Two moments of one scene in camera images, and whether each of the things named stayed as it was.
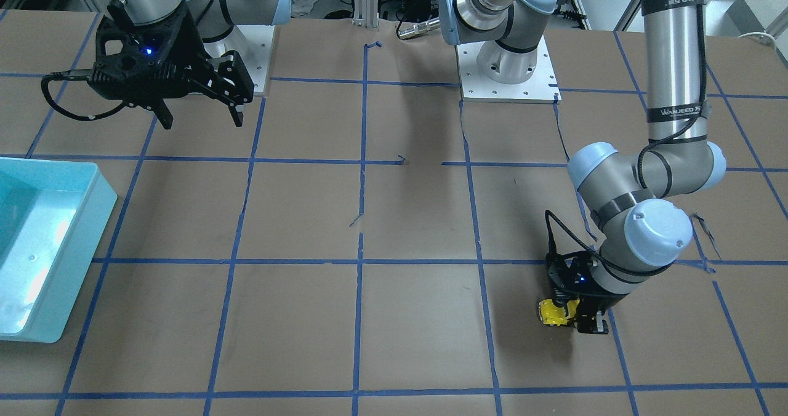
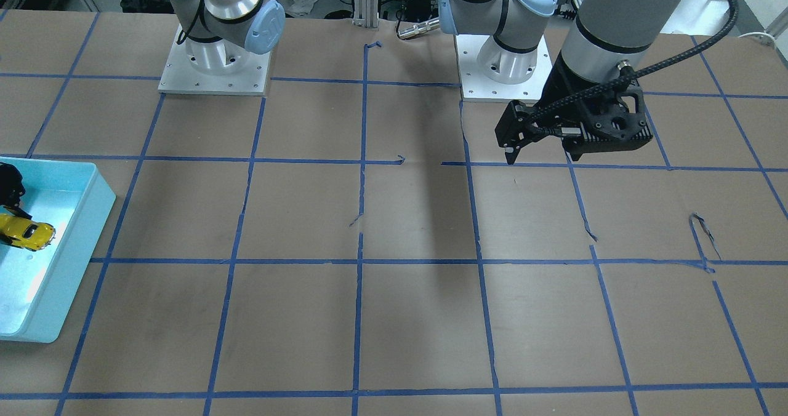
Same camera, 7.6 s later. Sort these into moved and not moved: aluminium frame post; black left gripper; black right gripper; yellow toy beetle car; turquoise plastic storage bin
Moved: black right gripper; black left gripper; yellow toy beetle car
Not moved: turquoise plastic storage bin; aluminium frame post
